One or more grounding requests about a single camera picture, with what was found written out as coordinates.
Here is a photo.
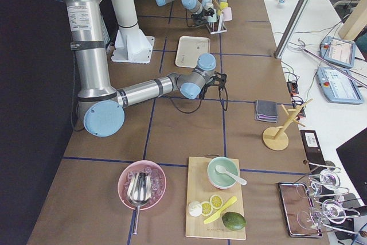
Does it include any green avocado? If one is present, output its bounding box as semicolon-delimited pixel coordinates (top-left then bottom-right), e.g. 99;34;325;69
221;212;247;231

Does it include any black box with label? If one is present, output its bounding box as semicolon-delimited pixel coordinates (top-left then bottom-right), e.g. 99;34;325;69
300;130;325;165

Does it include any wine glass rack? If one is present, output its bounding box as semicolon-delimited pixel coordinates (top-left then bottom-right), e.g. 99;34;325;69
296;160;366;239

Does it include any teach pendant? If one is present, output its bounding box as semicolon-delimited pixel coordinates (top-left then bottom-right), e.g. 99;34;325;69
320;36;356;69
317;67;364;104

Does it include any cream rectangular tray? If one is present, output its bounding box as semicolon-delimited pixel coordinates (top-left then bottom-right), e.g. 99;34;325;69
175;36;210;68

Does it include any metal ice scoop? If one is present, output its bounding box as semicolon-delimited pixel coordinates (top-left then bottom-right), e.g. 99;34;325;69
127;172;152;235

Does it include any electronics board with wires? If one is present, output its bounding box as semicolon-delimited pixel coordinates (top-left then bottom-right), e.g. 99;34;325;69
283;67;304;108

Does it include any white plastic spoon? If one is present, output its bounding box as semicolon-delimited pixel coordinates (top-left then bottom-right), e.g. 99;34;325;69
215;165;247;185

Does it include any white cup drying rack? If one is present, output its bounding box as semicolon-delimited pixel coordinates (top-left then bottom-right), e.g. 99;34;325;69
206;0;227;34

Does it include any wooden mug tree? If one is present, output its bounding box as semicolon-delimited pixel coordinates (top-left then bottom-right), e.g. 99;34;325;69
262;99;313;151

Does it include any green plastic cup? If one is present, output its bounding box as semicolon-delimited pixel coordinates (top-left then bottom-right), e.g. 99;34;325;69
207;13;217;23

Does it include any reacher grabber tool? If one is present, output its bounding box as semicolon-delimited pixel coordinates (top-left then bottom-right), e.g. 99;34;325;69
298;39;367;88

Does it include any yellow plastic knife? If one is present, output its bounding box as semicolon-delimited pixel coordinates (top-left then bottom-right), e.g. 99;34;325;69
203;196;237;224

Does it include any lemon slice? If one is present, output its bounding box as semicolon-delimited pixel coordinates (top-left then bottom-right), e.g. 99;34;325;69
209;194;223;209
201;201;213;216

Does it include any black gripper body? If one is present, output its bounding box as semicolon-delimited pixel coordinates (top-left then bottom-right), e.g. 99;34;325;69
205;71;227;90
191;8;215;24

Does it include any wooden cutting board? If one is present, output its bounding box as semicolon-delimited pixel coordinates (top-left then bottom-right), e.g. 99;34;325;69
186;157;246;240

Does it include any beige plastic cup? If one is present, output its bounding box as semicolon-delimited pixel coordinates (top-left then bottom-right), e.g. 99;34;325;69
205;3;214;11

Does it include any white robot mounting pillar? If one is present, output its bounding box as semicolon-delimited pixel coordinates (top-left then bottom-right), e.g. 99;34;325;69
111;0;155;64

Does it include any white garlic bulb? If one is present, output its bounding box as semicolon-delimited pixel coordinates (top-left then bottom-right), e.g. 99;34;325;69
188;201;202;217

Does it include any black monitor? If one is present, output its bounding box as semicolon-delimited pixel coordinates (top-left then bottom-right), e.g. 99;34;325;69
337;129;367;205

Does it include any yellow plastic cup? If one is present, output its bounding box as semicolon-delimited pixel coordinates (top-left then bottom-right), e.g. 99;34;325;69
217;2;228;16

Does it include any black metal tray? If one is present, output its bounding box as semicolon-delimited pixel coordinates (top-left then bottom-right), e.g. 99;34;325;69
278;182;323;239

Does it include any upper teach pendant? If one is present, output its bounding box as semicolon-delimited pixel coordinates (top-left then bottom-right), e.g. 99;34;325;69
320;36;356;69

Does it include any pink plastic cup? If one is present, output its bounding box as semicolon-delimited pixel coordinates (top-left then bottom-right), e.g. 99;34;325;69
221;7;232;22

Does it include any lower teach pendant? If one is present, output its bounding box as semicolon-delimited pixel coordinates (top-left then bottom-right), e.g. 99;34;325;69
317;67;364;104

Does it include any aluminium frame post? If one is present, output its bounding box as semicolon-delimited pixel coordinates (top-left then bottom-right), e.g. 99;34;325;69
274;0;310;59

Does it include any light blue plastic cup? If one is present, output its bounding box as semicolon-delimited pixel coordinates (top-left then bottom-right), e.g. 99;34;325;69
201;0;212;7

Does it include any folded grey cloth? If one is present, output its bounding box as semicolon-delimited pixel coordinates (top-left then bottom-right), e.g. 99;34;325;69
255;100;278;123

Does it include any mint green bowl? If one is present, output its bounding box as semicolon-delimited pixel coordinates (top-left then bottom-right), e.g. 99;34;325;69
207;157;240;189

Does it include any pink bowl of ice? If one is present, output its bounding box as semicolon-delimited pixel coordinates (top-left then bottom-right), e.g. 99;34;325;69
118;160;167;211

